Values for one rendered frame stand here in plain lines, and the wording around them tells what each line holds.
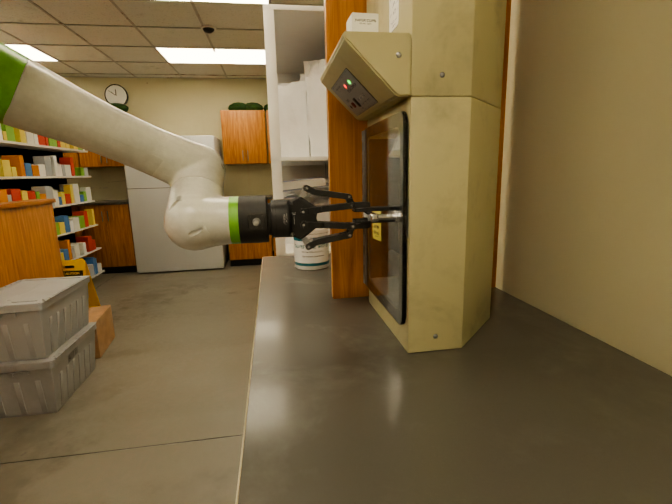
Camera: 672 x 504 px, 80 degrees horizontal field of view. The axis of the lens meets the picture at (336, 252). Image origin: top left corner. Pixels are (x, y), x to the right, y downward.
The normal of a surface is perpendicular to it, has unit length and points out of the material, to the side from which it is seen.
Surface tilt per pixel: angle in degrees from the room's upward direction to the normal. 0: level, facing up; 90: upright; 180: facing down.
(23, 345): 95
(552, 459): 0
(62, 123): 116
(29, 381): 95
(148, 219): 90
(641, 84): 90
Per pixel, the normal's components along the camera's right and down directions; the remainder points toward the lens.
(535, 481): -0.03, -0.98
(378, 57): 0.15, 0.19
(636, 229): -0.99, 0.05
